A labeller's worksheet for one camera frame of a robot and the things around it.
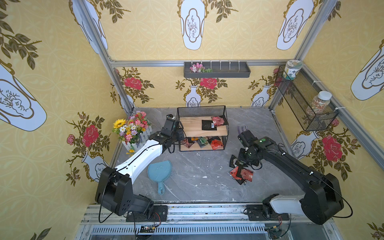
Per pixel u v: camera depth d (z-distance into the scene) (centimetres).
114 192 41
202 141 97
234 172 86
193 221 73
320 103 65
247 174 86
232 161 90
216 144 98
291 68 85
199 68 88
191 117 95
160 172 88
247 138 66
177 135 78
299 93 90
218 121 92
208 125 89
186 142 99
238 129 109
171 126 64
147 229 73
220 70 92
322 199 40
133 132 87
